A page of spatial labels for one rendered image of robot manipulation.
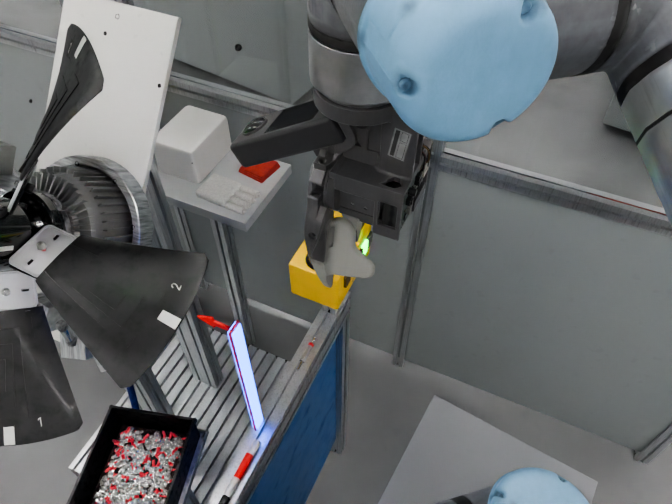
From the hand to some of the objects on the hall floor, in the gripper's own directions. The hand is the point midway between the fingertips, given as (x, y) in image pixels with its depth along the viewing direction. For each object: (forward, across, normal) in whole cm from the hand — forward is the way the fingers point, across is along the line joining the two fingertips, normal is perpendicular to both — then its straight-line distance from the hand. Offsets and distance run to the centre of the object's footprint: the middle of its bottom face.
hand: (336, 252), depth 56 cm
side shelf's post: (+143, +55, +62) cm, 165 cm away
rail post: (+143, +33, +15) cm, 148 cm away
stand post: (+143, +10, +64) cm, 157 cm away
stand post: (+143, +33, +64) cm, 160 cm away
